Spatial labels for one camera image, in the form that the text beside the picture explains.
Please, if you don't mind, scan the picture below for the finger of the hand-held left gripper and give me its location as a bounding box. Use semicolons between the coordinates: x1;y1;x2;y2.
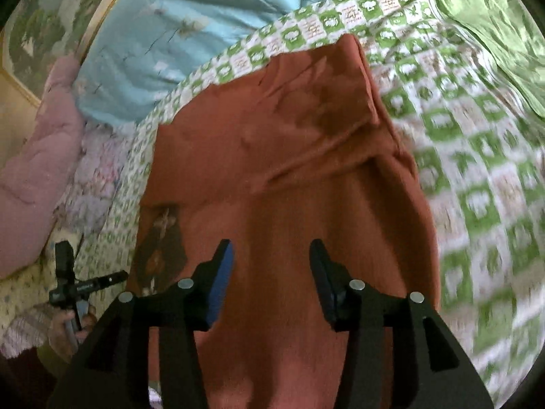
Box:
94;270;129;292
55;241;76;287

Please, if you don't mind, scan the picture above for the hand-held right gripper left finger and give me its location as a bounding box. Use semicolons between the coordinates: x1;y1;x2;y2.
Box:
47;239;236;409

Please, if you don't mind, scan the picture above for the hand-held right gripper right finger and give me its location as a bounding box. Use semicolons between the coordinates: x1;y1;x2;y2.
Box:
309;239;495;409

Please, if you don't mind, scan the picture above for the rust orange knit garment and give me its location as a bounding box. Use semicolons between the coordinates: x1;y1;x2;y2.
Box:
128;33;441;409

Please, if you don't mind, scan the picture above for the person's left hand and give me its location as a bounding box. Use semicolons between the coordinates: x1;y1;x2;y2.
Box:
48;310;98;359

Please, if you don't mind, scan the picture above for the pale yellow printed pillow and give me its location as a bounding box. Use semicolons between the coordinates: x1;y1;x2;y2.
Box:
0;260;60;312

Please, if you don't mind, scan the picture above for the pink quilted blanket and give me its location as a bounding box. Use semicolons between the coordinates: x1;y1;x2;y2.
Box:
0;57;86;279

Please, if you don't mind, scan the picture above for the pastel floral pillow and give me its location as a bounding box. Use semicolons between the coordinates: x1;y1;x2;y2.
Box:
55;119;137;239

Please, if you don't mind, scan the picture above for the green checked printed bed sheet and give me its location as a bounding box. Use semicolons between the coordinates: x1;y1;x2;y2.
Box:
77;0;545;409

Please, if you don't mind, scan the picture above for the cream gold-trimmed headboard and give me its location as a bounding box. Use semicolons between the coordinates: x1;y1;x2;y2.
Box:
0;0;143;171

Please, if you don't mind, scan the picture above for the light blue floral quilt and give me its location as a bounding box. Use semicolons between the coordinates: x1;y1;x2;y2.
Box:
77;0;482;126

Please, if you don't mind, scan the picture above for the plain green cloth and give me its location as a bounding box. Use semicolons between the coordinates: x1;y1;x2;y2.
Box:
428;0;545;118

